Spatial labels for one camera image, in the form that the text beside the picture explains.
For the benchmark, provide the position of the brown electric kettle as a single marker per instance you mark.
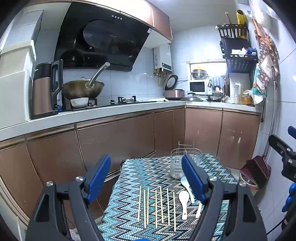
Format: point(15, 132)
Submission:
point(41, 92)

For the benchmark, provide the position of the copper rice cooker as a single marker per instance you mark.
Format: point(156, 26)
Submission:
point(173, 93)

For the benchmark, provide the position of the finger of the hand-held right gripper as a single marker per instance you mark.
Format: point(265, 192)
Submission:
point(278, 143)
point(292, 132)

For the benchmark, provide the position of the black gas stove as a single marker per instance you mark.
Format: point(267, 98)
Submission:
point(104, 105)

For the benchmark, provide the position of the group of wooden chopsticks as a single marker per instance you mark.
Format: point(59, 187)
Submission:
point(161, 204)

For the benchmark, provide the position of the yellow roll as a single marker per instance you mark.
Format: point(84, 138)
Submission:
point(241, 20)

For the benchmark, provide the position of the white water heater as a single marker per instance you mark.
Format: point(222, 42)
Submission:
point(163, 55)

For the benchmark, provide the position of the maroon dustpan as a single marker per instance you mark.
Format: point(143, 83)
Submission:
point(256, 171)

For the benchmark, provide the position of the zigzag knitted cloth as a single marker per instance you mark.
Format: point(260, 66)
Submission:
point(143, 171)

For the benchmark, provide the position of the white dishcloth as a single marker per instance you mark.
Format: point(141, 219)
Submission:
point(159, 99)

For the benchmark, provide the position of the teal and white bag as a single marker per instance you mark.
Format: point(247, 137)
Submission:
point(259, 90)

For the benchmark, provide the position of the clear glass bottle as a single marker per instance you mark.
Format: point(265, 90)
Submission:
point(236, 96)

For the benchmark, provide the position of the metal pole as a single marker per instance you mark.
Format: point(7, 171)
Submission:
point(274, 111)

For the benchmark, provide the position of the black dish rack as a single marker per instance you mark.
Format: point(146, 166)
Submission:
point(238, 62)

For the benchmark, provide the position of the stainless steel pot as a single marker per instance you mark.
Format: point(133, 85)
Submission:
point(199, 74)

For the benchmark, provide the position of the patterned apron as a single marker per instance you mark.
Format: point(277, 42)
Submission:
point(266, 53)

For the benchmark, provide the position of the white storage unit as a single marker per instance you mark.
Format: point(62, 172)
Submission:
point(16, 92)

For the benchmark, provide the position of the white ceramic spoon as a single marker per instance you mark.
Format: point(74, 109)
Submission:
point(198, 210)
point(183, 204)
point(184, 182)

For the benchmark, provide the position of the white microwave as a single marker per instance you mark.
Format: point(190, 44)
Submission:
point(197, 87)

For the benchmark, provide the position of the black range hood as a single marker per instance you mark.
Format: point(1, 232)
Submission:
point(104, 41)

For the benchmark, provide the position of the grey hanging towel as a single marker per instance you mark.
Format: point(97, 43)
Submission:
point(217, 81)

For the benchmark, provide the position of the metal wok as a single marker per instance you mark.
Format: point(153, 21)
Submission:
point(81, 89)

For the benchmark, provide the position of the white plastic bag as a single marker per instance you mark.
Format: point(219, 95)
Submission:
point(261, 14)

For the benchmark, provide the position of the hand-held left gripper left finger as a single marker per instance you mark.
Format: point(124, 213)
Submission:
point(98, 178)

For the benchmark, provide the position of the metal pot lid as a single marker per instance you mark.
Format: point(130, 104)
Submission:
point(192, 99)

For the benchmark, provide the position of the clear bottle blue label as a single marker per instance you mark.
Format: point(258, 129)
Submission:
point(59, 102)

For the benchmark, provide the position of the white bowl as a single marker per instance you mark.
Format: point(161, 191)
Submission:
point(79, 101)

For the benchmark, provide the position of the person's right hand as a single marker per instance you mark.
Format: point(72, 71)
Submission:
point(290, 199)

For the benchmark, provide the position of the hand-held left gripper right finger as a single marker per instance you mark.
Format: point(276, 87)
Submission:
point(193, 178)

